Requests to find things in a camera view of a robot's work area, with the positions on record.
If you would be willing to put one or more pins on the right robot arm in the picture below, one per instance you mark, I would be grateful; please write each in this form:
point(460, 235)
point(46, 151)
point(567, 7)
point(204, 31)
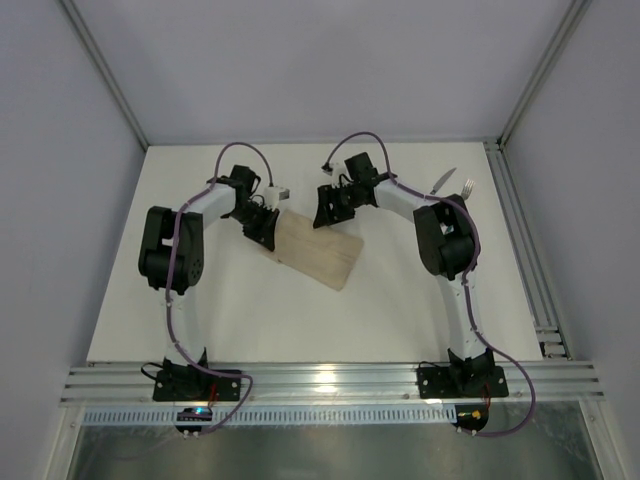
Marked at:
point(445, 244)

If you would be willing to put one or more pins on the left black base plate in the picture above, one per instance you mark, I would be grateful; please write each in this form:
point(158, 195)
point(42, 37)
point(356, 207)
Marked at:
point(220, 385)

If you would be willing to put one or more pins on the right aluminium frame post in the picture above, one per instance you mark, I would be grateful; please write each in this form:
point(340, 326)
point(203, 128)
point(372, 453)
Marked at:
point(550, 56)

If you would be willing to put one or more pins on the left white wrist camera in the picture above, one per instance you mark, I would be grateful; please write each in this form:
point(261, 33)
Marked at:
point(274, 195)

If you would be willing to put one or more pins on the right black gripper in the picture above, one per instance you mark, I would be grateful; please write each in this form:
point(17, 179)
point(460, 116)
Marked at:
point(329, 204)

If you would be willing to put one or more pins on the aluminium frame post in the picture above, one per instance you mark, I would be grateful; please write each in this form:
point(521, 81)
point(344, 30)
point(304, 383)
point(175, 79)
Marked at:
point(550, 56)
point(88, 42)

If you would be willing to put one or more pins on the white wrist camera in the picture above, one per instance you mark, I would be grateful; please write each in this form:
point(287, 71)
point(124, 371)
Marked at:
point(274, 195)
point(338, 174)

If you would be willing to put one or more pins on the knife with green handle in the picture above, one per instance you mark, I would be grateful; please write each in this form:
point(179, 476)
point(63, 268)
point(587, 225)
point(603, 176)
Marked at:
point(441, 181)

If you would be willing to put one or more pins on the front aluminium rail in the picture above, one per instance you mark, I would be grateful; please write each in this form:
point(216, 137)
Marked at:
point(336, 383)

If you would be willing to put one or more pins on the beige cloth napkin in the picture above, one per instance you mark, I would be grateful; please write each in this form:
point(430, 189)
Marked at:
point(324, 254)

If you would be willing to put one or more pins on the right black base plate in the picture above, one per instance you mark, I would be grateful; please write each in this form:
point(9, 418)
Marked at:
point(435, 382)

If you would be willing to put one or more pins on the left aluminium frame post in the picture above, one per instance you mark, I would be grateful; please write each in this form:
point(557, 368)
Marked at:
point(88, 42)

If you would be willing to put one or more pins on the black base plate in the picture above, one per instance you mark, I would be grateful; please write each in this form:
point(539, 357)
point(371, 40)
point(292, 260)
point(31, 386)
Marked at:
point(220, 385)
point(435, 382)

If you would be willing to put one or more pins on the controller board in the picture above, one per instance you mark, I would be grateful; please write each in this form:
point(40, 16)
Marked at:
point(193, 421)
point(470, 418)

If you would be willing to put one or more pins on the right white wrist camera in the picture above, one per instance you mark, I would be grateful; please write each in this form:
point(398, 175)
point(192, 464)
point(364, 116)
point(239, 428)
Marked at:
point(338, 174)

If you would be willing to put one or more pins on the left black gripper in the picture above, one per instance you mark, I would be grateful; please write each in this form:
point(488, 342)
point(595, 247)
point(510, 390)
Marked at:
point(263, 227)

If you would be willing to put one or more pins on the slotted cable duct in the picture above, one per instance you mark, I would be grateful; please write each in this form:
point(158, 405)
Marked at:
point(272, 415)

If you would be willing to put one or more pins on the fork with green handle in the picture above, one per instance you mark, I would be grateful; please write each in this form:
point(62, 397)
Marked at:
point(467, 189)

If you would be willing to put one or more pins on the left controller board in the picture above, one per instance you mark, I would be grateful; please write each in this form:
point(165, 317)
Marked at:
point(193, 421)

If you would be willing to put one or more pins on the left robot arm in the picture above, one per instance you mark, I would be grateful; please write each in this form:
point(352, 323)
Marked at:
point(171, 259)

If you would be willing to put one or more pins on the right controller board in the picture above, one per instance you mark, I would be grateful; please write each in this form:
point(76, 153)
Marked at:
point(470, 418)

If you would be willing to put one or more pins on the right aluminium side rail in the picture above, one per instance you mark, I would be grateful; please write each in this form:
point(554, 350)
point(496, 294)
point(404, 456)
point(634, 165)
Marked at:
point(545, 314)

